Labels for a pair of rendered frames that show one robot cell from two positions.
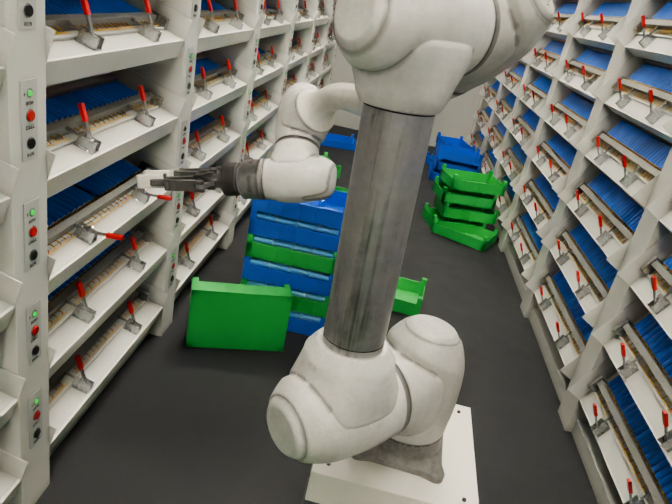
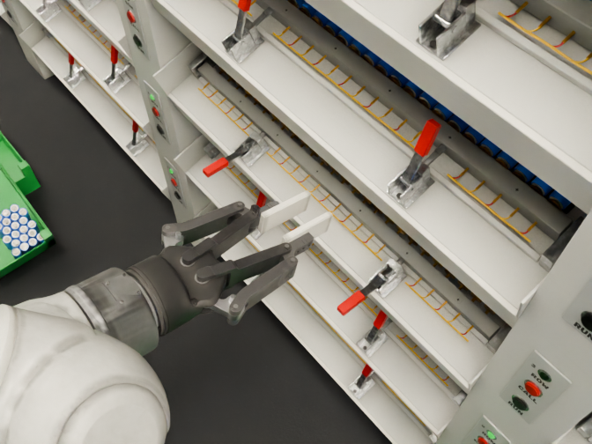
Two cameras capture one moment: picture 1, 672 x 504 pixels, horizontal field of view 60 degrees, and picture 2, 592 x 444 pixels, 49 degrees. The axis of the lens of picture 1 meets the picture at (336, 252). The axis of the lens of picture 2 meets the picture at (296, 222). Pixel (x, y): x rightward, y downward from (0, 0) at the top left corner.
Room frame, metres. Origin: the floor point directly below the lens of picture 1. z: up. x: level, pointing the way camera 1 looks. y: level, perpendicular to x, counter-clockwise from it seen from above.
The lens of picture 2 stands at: (1.56, 0.16, 1.22)
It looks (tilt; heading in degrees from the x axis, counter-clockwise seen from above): 57 degrees down; 137
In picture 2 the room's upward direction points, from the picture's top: straight up
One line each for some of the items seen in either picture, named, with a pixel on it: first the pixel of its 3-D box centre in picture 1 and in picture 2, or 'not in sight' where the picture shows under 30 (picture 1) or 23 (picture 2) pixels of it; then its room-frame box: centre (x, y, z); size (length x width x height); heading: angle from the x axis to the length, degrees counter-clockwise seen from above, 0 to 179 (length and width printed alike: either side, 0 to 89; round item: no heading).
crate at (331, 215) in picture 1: (305, 197); not in sight; (1.79, 0.13, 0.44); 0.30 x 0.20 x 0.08; 89
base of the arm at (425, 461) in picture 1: (403, 422); not in sight; (0.96, -0.21, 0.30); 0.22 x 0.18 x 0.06; 173
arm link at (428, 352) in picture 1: (416, 373); not in sight; (0.94, -0.20, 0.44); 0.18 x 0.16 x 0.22; 133
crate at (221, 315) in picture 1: (238, 315); not in sight; (1.56, 0.25, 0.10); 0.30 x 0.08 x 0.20; 106
